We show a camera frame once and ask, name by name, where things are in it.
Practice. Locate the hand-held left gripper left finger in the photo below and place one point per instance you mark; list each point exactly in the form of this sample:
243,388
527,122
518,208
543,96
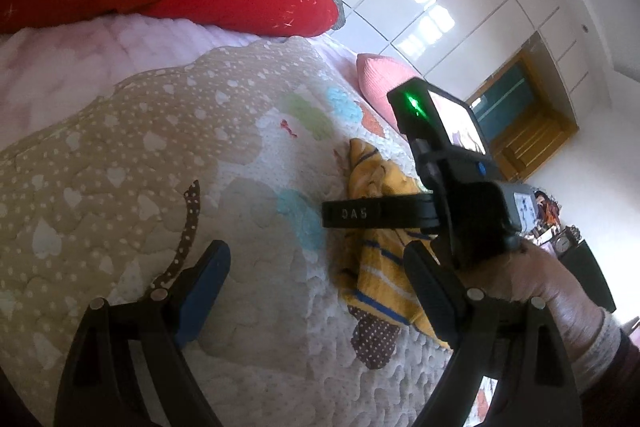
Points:
200,292

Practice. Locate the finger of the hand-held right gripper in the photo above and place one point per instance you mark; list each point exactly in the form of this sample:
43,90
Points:
370,213

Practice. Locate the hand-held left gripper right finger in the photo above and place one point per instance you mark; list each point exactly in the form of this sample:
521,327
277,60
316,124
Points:
430,294

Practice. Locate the yellow striped sweater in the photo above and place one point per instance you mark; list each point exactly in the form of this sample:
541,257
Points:
380,277

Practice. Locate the person's right forearm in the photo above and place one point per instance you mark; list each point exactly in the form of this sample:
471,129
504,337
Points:
615,367

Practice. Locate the person's right hand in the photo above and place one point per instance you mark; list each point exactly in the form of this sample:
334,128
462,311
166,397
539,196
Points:
540,277

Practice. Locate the pile of colourful clutter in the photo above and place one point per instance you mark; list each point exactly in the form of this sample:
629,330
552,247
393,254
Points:
547,209

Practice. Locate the wooden door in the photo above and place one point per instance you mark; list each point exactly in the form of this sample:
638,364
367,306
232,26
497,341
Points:
530,147

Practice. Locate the small desk clock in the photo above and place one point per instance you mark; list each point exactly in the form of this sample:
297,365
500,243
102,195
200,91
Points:
565,243

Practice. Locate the pink pillow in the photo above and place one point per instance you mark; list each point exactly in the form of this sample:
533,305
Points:
380,82

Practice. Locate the quilted patterned bedspread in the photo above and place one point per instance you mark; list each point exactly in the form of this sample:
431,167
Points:
150,157

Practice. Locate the black monitor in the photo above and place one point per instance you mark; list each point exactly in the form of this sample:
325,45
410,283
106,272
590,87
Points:
590,274

